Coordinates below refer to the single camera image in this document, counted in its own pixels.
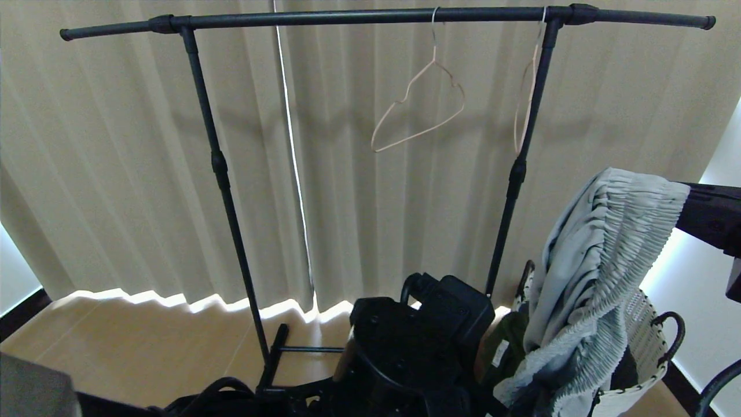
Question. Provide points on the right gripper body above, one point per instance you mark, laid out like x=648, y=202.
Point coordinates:
x=735, y=281

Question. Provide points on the pale grey shorts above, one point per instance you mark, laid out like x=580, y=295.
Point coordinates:
x=602, y=249

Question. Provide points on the pink clothes hanger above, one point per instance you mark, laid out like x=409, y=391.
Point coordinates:
x=434, y=52
x=544, y=20

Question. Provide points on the white laundry basket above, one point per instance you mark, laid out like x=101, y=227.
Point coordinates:
x=648, y=341

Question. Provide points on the black clothes rack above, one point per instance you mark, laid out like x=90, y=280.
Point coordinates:
x=347, y=17

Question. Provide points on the dark green garment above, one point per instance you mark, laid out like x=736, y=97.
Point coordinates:
x=509, y=336

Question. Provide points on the beige curtain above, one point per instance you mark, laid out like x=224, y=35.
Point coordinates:
x=116, y=145

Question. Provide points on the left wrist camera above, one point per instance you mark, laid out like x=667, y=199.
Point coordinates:
x=457, y=313

